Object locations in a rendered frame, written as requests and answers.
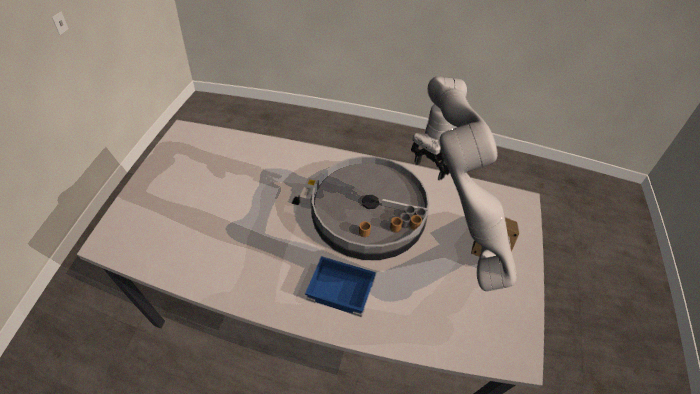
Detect blue square tray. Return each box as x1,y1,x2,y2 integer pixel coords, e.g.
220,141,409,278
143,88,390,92
305,257,375,317

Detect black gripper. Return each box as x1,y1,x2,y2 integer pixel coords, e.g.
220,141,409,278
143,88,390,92
411,142,450,180

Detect bronze bushing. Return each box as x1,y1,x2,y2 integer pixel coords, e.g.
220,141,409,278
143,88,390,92
390,217,402,232
359,221,371,237
410,215,422,230

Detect dark grey metal bushing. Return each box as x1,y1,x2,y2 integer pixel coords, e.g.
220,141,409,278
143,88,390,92
404,205,416,217
400,213,411,228
415,207,426,221

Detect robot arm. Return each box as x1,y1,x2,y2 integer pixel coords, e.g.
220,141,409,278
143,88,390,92
413,77,517,291

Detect grey round turning table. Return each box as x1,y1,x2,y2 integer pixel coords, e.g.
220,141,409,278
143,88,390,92
291,156,429,260

